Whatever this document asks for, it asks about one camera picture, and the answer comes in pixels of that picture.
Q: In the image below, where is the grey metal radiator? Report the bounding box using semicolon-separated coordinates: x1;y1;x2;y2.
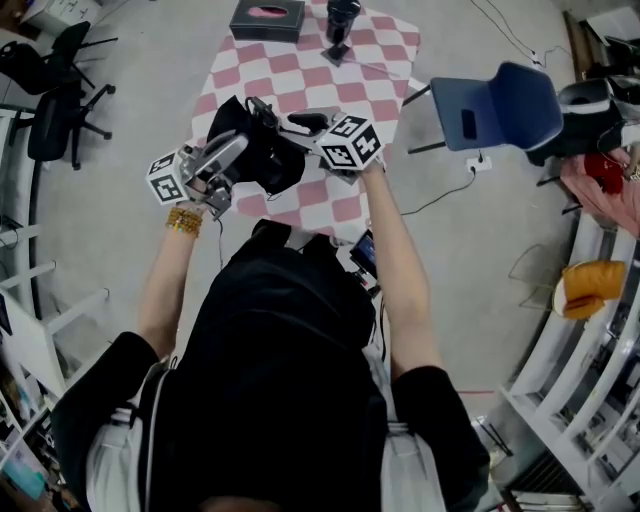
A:
504;447;586;501

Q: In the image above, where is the amber bead bracelet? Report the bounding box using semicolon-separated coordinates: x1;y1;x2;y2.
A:
165;207;204;238

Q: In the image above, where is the red round object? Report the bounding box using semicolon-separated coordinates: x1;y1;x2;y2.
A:
584;153;626;195

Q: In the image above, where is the grey backpack strap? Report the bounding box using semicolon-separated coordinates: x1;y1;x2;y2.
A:
84;357;174;512
362;344;449;512

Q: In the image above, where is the black tissue box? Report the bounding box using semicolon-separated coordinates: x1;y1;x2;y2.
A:
228;0;306;45

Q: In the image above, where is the person's right forearm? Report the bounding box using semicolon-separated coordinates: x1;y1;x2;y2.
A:
357;162;446;381

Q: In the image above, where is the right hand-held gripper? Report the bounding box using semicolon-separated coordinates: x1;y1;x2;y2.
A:
276;110;387;187

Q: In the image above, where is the person's left forearm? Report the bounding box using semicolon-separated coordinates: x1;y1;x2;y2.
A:
136;202;206;357

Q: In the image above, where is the pink cloth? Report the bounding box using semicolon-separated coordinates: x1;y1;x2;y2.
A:
559;147;640;231

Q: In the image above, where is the black phone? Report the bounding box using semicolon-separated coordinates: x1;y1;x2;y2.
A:
459;108;479;141

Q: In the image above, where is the black cloth bag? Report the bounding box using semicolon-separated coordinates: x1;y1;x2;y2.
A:
205;94;307;197

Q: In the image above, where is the black power cord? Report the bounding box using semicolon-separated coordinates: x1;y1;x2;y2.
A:
243;96;280;132

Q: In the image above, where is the white shelving rack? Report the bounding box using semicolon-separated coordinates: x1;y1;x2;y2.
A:
499;214;640;512

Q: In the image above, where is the black floor cable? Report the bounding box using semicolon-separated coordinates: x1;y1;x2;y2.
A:
400;167;477;217

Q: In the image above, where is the black tablet blue screen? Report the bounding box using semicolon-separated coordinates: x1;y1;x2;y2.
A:
348;229;379;281

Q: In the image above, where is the pink white checkered tablecloth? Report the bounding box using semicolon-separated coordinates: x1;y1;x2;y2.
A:
189;0;421;241

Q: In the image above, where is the white desk with drawers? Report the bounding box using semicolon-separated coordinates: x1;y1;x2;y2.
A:
19;0;104;34

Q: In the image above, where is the thin pink rod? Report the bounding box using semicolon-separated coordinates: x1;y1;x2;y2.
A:
347;57;409;81

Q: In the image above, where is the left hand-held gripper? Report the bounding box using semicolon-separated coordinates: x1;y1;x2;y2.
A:
145;130;250;222

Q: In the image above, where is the white shelf unit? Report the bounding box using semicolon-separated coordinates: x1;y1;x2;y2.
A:
0;107;111;401

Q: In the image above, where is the white round backpack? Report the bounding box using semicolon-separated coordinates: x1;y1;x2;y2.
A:
557;77;640;119

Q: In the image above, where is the person's black clothing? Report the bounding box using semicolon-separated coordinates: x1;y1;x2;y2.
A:
49;218;492;512

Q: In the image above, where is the blue chair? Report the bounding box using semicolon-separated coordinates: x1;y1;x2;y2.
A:
402;61;565;155

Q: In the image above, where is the small black stand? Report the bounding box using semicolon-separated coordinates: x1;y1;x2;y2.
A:
320;42;351;68

